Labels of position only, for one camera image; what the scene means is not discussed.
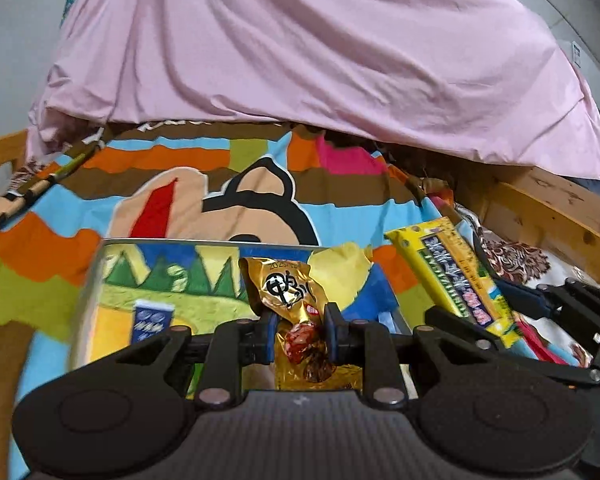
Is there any teal patterned cloth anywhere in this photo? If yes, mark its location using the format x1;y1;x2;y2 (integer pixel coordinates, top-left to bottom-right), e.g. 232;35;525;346
60;0;83;26

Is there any blue and white snack packet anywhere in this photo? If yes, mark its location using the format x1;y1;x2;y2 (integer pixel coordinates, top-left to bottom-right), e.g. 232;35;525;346
132;299;177;345

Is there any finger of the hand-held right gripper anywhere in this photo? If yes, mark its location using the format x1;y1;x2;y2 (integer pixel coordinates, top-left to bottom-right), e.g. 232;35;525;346
424;305;600;386
472;230;600;321

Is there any knotty wooden bed board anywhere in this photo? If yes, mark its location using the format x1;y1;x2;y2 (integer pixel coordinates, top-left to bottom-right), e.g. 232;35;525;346
480;165;600;256

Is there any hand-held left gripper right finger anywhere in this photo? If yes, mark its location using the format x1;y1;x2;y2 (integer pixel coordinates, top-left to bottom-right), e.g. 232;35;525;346
324;302;501;408

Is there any colourful printed blanket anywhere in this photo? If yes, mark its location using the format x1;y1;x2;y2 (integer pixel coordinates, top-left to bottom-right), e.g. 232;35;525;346
0;120;596;480

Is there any white floral cloth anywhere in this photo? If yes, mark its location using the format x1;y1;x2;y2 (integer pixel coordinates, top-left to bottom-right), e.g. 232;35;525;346
455;205;600;291

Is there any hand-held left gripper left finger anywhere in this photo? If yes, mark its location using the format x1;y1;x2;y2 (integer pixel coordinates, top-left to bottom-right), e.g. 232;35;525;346
97;310;281;408

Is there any yellow green snack packet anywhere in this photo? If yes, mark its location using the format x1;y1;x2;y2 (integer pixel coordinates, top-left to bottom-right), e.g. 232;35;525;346
384;216;528;352

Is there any gold snack packet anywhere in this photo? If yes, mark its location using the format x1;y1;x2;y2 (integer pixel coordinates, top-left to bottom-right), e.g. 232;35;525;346
239;241;376;393

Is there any brown striped cloth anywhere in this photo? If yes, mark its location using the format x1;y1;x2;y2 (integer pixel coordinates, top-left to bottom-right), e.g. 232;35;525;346
0;130;106;241

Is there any painted metal tray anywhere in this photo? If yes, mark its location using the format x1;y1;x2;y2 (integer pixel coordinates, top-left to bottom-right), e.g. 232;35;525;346
70;239;412;396

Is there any pink bed sheet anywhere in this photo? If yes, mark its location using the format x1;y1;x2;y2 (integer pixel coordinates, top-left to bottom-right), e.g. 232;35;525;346
25;0;600;181

